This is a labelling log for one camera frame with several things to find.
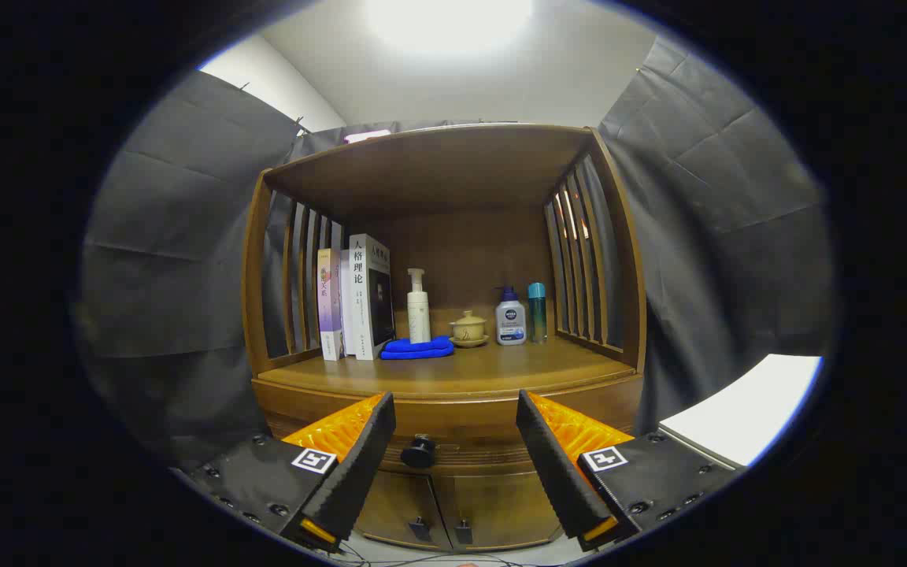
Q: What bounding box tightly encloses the white table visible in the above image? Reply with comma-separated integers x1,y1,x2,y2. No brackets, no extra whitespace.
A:
658,354,824,469

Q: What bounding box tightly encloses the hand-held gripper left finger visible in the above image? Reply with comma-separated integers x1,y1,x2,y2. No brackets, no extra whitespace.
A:
186,391,397,552

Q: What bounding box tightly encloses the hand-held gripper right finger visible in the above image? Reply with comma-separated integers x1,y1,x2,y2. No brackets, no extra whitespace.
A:
516,389,746,552

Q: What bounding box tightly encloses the purple book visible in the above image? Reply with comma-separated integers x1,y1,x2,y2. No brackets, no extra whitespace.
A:
317,248,346,362

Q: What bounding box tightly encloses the wooden cabinet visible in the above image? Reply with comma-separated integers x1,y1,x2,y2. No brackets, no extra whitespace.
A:
241,124,649,552

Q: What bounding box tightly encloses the teal spray bottle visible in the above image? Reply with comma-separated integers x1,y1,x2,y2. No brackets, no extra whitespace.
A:
528,282,548,344

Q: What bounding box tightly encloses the wooden countertop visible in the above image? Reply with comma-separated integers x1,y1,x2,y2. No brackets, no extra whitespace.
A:
257,337,637,397

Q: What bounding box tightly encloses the beige lidded teacup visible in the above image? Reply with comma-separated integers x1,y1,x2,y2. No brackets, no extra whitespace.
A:
449,309,491,348

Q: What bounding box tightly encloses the white and black book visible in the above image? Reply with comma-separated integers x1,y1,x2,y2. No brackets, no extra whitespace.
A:
348,233,396,361

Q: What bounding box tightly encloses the black round drawer knob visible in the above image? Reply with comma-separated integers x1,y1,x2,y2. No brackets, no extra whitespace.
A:
400,435,439,469

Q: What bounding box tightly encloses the white blue-capped lotion bottle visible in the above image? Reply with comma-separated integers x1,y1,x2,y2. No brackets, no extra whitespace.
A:
495,286,527,347

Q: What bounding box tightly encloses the wooden drawer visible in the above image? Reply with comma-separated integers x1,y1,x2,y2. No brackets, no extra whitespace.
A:
261,394,643,476

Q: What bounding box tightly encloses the white pump bottle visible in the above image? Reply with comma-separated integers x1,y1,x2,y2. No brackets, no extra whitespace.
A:
407,268,431,344

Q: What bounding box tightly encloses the thin white book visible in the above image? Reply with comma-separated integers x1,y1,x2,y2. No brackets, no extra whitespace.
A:
339,250,357,357

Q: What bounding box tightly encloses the black backdrop cloth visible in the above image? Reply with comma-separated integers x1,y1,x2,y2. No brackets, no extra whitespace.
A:
80,35,836,465

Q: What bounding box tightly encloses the wooden cabinet door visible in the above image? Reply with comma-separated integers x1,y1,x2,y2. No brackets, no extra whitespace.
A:
355,470,454,550
430,469,565,550

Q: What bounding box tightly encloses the blue folded cloth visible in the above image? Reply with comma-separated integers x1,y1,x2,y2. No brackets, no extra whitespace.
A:
379,335,456,361

